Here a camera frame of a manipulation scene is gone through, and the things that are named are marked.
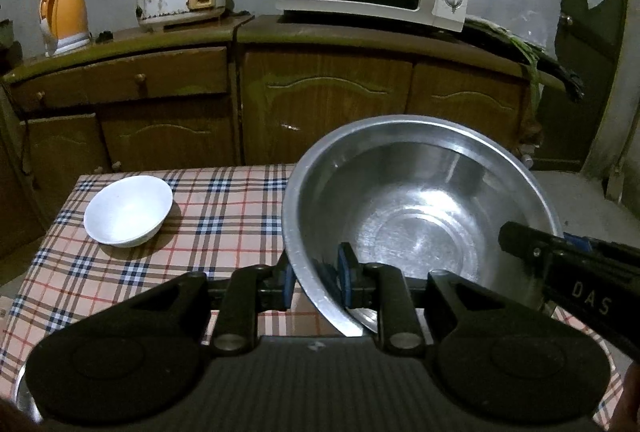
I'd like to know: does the large steel basin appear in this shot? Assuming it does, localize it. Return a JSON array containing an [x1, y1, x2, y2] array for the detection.
[[10, 357, 45, 419]]

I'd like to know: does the wide white bowl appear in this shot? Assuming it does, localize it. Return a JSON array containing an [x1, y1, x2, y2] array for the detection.
[[83, 176, 174, 248]]

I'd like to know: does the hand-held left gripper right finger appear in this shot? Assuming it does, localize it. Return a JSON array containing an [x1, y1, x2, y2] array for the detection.
[[337, 242, 481, 355]]

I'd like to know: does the plaid tablecloth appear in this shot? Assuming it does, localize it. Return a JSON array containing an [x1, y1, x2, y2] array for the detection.
[[0, 164, 626, 432]]

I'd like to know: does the narrow wooden cabinet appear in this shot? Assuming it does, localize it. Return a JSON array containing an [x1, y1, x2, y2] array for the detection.
[[0, 86, 48, 263]]

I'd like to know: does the dark green door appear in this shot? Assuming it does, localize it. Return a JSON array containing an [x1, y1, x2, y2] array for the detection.
[[532, 0, 640, 209]]

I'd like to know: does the deep steel bowl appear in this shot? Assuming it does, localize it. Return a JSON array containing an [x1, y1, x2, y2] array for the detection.
[[281, 114, 564, 339]]

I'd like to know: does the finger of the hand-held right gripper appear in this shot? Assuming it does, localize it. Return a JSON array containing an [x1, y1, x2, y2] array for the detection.
[[564, 236, 606, 253], [499, 222, 567, 273]]

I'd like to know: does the dark bundle with green stalks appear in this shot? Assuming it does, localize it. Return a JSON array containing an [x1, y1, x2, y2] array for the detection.
[[465, 16, 586, 100]]

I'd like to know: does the wooden two-door cabinet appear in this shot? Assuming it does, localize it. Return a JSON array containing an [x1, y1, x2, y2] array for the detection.
[[235, 16, 543, 169]]

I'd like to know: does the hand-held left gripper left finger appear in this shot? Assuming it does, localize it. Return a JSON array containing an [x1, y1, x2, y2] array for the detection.
[[135, 249, 297, 355]]

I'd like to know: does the orange electric kettle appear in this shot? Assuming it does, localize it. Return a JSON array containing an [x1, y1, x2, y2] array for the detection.
[[39, 0, 92, 57]]

